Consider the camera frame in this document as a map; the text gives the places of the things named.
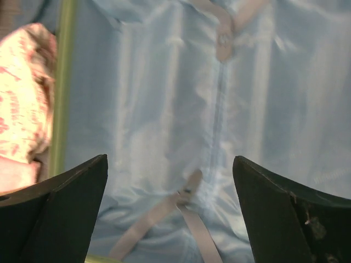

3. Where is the cream pink printed garment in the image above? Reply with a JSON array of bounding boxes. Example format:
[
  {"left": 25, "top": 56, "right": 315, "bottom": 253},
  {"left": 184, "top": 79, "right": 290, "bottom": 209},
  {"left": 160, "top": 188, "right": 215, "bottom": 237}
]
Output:
[{"left": 1, "top": 23, "right": 57, "bottom": 193}]

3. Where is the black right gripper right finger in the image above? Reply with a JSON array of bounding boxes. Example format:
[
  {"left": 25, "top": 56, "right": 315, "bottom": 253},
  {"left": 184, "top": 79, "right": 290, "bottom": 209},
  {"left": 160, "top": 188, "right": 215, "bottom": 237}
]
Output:
[{"left": 233, "top": 156, "right": 350, "bottom": 263}]

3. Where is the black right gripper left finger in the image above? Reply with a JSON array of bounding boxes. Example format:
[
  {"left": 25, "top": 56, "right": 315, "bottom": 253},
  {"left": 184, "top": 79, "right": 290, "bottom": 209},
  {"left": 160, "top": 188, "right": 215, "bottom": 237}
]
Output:
[{"left": 1, "top": 155, "right": 108, "bottom": 263}]

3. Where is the grey suitcase strap lower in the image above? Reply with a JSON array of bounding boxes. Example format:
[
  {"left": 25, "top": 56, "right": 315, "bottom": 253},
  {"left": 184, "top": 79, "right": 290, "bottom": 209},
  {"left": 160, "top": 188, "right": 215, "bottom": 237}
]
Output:
[{"left": 108, "top": 169, "right": 223, "bottom": 263}]

